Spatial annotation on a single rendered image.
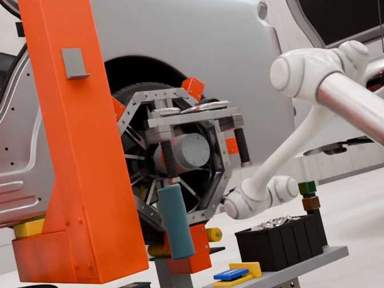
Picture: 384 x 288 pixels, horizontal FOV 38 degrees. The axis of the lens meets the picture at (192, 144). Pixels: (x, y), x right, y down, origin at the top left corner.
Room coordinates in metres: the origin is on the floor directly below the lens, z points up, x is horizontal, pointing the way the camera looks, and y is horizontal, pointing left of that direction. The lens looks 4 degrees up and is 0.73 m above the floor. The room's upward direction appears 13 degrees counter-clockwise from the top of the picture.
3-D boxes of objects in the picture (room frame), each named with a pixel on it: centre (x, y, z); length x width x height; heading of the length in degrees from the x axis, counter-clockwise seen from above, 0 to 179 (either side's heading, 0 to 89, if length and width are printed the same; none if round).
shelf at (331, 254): (1.62, -0.16, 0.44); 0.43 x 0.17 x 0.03; 127
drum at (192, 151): (2.15, 0.05, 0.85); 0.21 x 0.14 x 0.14; 37
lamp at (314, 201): (1.74, -0.32, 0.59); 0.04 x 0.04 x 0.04; 37
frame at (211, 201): (2.21, 0.09, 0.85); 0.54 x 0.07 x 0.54; 127
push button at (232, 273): (1.52, -0.02, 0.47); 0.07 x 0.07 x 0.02; 37
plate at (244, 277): (1.52, -0.02, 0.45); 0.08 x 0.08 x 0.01; 37
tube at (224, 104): (2.17, -0.06, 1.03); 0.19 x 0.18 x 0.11; 37
